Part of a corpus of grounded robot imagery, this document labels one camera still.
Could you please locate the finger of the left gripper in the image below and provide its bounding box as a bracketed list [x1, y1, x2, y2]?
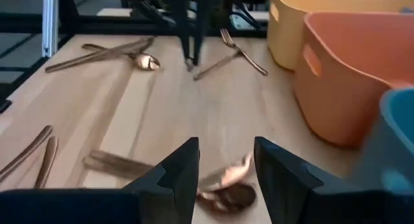
[193, 0, 208, 65]
[174, 0, 194, 62]

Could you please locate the yellow plastic bin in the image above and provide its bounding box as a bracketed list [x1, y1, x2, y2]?
[267, 0, 414, 71]

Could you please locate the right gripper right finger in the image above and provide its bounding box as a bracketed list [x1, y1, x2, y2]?
[254, 136, 414, 224]

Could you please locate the teal plastic bin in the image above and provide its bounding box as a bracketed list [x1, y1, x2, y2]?
[347, 87, 414, 196]

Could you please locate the silver aluminium extrusion piece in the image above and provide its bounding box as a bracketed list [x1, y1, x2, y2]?
[41, 0, 60, 58]

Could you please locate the black aluminium table frame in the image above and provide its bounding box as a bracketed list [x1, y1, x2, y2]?
[0, 0, 272, 115]

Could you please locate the copper knife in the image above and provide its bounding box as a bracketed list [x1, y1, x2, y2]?
[80, 38, 156, 62]

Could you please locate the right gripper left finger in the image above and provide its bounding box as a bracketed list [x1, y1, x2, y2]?
[0, 137, 201, 224]

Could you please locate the orange plastic bin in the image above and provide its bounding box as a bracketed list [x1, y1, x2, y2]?
[293, 12, 414, 149]

